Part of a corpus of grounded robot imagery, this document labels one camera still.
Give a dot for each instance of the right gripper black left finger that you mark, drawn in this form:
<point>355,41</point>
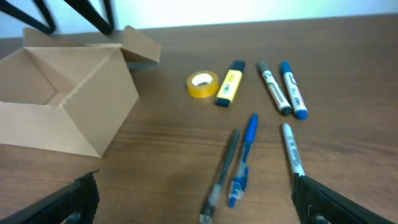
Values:
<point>75,203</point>

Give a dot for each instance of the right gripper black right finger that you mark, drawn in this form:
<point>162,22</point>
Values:
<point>316,203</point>

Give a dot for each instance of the brown cardboard box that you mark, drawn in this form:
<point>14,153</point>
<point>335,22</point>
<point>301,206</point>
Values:
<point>70,97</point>

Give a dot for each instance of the yellow highlighter with dark cap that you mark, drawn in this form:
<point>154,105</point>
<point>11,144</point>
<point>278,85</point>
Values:
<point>230,84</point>

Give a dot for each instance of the yellow adhesive tape roll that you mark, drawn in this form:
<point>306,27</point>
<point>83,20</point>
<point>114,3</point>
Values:
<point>202,84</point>

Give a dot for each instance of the grey black permanent marker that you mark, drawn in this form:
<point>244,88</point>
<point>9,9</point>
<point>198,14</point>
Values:
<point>292,150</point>

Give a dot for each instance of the blue ballpoint pen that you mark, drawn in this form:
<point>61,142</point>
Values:
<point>239,182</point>

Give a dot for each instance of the black whiteboard marker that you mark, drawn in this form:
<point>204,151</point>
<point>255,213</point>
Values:
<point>279,98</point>

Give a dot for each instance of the black transparent ballpoint pen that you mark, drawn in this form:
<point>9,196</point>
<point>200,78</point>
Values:
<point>208,209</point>

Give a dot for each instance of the blue whiteboard marker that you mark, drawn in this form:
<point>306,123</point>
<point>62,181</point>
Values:
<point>298,105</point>

